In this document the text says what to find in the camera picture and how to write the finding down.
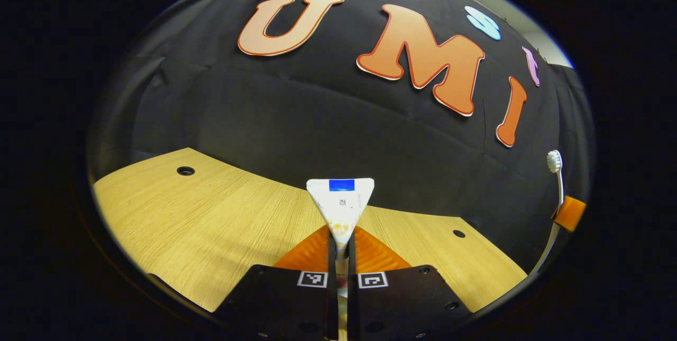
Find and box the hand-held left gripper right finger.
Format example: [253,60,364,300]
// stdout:
[347,225,473,341]

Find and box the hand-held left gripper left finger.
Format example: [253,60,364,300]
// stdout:
[214,224,339,341]

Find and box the white toothbrush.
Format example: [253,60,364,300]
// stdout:
[530,150,565,274]

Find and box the white toothpaste tube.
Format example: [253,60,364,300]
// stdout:
[306,178,376,299]

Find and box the wooden desktop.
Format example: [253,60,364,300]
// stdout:
[93,147,529,341]

